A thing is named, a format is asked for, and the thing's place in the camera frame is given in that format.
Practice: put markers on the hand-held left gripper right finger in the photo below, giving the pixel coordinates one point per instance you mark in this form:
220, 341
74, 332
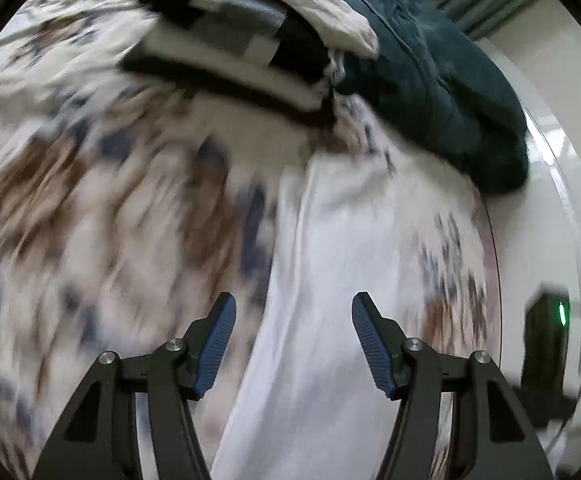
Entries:
373, 343

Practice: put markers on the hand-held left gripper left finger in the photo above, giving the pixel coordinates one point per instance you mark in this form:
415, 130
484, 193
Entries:
214, 344

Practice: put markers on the white cloth garment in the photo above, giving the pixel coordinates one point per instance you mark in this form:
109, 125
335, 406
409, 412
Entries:
315, 310

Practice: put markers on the floral printed bed sheet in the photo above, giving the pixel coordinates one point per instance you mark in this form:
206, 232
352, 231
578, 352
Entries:
95, 220

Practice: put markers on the dark teal blanket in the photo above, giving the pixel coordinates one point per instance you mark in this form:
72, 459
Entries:
435, 80

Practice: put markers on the black and grey folded garment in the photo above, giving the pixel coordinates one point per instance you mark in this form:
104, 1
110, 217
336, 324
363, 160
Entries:
225, 40

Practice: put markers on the cream cloth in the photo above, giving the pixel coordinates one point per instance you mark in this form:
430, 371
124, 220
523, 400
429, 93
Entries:
315, 0

